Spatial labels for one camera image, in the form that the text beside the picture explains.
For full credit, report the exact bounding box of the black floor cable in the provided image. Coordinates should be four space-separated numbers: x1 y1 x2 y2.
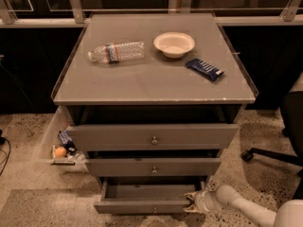
0 130 11 176

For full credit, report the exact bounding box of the black office chair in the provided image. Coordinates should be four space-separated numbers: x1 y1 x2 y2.
239 91 303 202

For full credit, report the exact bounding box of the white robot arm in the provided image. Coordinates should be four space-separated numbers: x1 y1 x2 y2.
184 184 303 227

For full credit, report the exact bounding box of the grey middle drawer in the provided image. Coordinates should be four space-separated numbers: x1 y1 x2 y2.
86 158 221 177

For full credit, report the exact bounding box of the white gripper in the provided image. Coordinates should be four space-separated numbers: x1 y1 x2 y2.
184 190 221 213

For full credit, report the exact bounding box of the grey bottom drawer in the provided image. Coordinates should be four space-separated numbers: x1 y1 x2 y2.
94 176 206 215

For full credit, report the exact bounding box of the blue packet in bin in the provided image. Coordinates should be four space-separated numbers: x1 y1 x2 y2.
58 131 76 152

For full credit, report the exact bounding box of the blue snack bag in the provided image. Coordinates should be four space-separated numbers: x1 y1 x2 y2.
186 59 224 81

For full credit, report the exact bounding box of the orange fruit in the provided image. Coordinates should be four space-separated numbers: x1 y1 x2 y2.
54 147 67 158

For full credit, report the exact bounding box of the white paper bowl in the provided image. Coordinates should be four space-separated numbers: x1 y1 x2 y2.
153 32 195 59

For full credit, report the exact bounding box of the metal window railing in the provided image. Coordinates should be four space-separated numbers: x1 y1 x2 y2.
0 0 303 27

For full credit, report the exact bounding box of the grey drawer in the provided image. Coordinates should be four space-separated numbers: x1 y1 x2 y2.
94 176 206 215
67 124 238 151
86 158 221 177

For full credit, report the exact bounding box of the grey top drawer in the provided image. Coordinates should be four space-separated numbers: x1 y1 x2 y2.
67 124 238 151

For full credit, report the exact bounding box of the clear plastic water bottle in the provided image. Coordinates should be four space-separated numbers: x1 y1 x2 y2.
88 41 145 63

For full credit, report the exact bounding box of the grey drawer cabinet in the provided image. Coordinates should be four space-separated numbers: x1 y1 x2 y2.
50 12 258 203

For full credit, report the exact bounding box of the clear plastic side bin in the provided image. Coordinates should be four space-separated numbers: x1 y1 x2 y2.
37 108 87 172

